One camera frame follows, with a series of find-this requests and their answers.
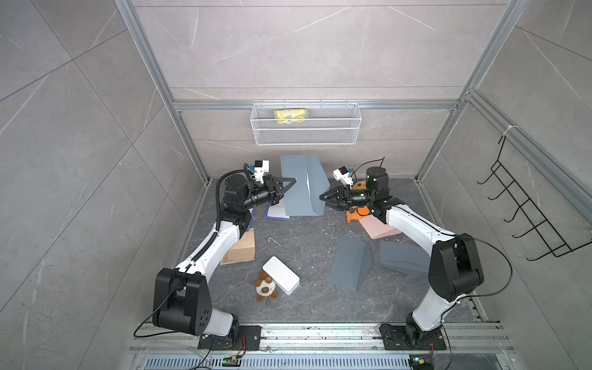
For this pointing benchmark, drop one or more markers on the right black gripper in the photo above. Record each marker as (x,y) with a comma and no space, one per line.
(341,197)

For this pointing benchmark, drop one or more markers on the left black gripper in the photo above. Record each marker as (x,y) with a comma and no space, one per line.
(274,194)

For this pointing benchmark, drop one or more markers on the grey envelope gold rose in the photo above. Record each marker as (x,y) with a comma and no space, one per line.
(351,264)

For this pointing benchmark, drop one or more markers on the grey envelope front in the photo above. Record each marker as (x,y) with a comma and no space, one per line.
(406,259)

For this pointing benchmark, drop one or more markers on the white blue bordered letter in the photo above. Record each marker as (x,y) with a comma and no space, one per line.
(252,212)

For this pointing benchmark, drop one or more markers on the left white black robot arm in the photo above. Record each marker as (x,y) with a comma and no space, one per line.
(182,301)

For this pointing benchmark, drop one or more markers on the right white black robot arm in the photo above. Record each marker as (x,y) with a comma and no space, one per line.
(454,270)

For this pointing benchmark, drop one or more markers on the orange shark plush toy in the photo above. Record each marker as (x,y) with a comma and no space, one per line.
(357,212)

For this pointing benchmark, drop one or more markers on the yellow packet in basket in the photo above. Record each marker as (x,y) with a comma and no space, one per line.
(290,116)

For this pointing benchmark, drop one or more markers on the white rectangular box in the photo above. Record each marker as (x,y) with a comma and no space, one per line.
(283,276)

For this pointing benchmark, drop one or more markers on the brown white dog plush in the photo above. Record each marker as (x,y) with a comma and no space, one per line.
(265,287)

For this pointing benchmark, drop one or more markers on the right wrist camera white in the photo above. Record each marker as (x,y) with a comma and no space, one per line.
(344,176)

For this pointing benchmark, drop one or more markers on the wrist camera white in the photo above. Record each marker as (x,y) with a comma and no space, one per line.
(257,171)
(344,176)

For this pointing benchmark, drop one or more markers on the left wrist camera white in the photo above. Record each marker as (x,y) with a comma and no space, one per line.
(257,171)

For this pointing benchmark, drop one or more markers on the white wire mesh basket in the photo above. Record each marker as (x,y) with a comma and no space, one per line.
(327,124)

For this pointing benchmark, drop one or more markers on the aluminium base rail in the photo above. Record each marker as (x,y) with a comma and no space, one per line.
(473,345)

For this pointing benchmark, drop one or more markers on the black wire hook rack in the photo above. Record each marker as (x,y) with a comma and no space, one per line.
(552,241)

